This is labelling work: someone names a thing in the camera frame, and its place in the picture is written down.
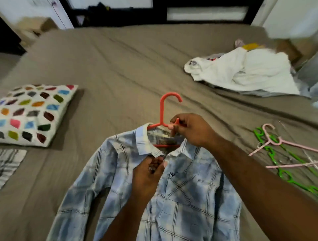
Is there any person's left forearm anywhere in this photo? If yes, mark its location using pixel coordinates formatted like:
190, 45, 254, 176
99, 193, 152, 241

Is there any cardboard box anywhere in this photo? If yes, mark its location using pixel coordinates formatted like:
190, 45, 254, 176
273, 37, 318, 64

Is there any person's right hand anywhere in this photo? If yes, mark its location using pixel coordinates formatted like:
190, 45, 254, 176
167, 113, 220, 149

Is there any person's left hand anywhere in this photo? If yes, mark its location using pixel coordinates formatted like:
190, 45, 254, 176
132, 155, 169, 202

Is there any black slatted headboard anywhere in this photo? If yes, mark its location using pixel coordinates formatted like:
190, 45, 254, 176
60, 0, 264, 28

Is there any bed with taupe sheet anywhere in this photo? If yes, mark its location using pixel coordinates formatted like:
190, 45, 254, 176
0, 23, 318, 241

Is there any black bag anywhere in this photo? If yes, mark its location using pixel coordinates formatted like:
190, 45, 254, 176
82, 2, 161, 26

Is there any pile of coloured plastic hangers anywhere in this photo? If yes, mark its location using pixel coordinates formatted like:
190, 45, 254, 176
248, 120, 318, 195

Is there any grey checked towel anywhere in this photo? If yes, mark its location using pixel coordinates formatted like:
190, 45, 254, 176
0, 148, 28, 190

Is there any pink and yellow garment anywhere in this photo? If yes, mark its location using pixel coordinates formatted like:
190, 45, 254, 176
234, 39, 267, 52

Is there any colourful leaf print pillow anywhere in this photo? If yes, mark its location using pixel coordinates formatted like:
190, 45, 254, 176
0, 83, 79, 148

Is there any person's right forearm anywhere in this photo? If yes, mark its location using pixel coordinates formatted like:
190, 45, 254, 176
206, 135, 318, 241

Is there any cardboard boxes left of bed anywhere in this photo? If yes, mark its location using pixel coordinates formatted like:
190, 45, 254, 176
17, 16, 59, 50

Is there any red plastic hanger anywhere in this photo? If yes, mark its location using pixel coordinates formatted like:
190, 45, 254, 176
147, 92, 184, 149

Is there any cream white garment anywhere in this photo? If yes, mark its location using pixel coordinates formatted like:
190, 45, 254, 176
184, 47, 301, 95

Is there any grey garment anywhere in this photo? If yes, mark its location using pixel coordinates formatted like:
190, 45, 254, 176
213, 52, 318, 100

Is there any light blue garment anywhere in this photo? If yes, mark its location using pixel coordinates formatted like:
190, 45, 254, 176
46, 122, 242, 241

